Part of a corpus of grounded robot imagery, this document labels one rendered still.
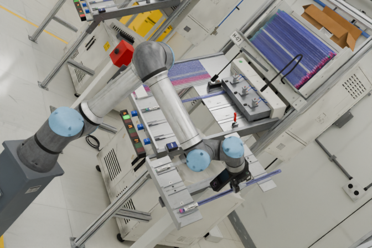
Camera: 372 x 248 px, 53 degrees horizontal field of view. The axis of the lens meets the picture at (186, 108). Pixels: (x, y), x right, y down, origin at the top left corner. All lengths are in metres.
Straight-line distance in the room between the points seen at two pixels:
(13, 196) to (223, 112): 1.15
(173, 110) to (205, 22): 2.16
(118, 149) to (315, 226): 1.82
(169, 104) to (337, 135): 2.50
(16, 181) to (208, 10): 2.29
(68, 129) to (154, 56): 0.41
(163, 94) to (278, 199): 2.55
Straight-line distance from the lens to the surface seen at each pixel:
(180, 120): 1.23
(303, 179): 3.57
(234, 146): 1.32
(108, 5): 3.09
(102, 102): 1.46
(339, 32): 2.56
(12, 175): 1.51
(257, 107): 2.06
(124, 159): 2.51
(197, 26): 3.31
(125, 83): 1.41
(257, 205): 3.73
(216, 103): 2.13
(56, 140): 1.41
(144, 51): 1.26
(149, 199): 2.25
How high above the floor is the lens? 1.44
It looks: 15 degrees down
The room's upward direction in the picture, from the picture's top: 44 degrees clockwise
